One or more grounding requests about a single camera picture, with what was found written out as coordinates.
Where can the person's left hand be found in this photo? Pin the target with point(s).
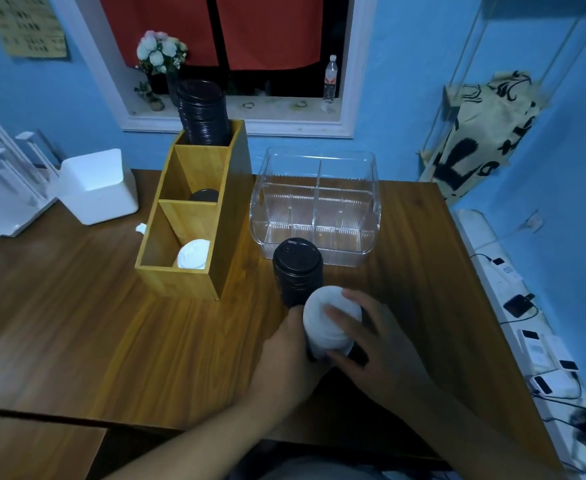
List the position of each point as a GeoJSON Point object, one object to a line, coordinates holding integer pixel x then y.
{"type": "Point", "coordinates": [283, 369]}

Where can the person's right hand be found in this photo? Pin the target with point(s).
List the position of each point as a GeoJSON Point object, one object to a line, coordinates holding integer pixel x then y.
{"type": "Point", "coordinates": [393, 369]}

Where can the white domed cup lid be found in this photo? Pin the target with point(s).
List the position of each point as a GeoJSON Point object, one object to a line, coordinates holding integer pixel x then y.
{"type": "Point", "coordinates": [323, 319]}

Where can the white lids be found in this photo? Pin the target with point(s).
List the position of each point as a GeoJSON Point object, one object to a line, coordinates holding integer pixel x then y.
{"type": "Point", "coordinates": [193, 254]}

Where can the wooden three-compartment organizer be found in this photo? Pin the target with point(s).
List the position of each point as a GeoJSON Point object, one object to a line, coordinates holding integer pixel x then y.
{"type": "Point", "coordinates": [233, 219]}

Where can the short stack of black lids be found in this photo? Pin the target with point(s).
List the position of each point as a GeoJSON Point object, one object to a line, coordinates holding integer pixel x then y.
{"type": "Point", "coordinates": [203, 114]}

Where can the person's left forearm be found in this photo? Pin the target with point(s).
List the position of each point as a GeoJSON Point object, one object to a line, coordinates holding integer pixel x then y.
{"type": "Point", "coordinates": [198, 444]}

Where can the person's right forearm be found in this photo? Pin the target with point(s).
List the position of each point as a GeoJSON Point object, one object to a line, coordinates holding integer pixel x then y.
{"type": "Point", "coordinates": [472, 439]}

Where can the white foam box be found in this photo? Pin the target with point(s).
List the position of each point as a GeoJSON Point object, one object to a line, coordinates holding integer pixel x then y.
{"type": "Point", "coordinates": [98, 189]}

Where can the grey shirt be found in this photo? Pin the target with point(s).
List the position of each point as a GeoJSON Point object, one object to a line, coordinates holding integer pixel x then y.
{"type": "Point", "coordinates": [313, 469]}

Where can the clear plastic container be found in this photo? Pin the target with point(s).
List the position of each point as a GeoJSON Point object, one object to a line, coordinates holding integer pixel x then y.
{"type": "Point", "coordinates": [368, 209]}

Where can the crumpled white tissue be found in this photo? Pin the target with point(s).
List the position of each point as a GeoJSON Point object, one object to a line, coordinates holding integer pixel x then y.
{"type": "Point", "coordinates": [141, 228]}

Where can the cream tote bag black print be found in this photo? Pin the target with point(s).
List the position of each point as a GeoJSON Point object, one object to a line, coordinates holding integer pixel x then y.
{"type": "Point", "coordinates": [482, 139]}

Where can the clear plastic water bottle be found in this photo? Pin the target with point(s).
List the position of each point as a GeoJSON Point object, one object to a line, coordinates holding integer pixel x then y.
{"type": "Point", "coordinates": [330, 79]}

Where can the small potted plant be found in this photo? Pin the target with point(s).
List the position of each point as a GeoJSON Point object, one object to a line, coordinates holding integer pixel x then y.
{"type": "Point", "coordinates": [150, 97]}

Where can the dark glass vase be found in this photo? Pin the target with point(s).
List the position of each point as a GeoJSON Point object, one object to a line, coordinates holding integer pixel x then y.
{"type": "Point", "coordinates": [172, 87]}

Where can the red curtain panel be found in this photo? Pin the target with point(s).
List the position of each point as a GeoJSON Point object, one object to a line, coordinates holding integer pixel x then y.
{"type": "Point", "coordinates": [268, 29]}
{"type": "Point", "coordinates": [163, 24]}

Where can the white wall socket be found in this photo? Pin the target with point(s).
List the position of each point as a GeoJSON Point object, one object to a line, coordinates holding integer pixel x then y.
{"type": "Point", "coordinates": [534, 222]}

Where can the white window frame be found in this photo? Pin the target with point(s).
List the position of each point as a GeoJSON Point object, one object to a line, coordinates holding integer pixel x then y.
{"type": "Point", "coordinates": [103, 69]}

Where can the yellowish wall poster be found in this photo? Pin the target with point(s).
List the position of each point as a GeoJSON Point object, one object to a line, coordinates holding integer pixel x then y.
{"type": "Point", "coordinates": [28, 24]}

